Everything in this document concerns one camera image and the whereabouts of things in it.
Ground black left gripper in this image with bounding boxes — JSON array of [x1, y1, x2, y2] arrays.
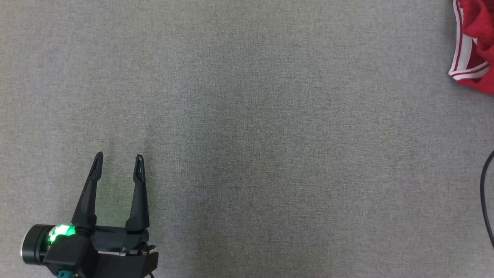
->
[[72, 151, 159, 278]]

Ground red number 23 jersey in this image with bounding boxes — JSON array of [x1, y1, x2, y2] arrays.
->
[[448, 0, 494, 95]]

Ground thin black cable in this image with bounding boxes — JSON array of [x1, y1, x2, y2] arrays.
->
[[480, 151, 494, 247]]

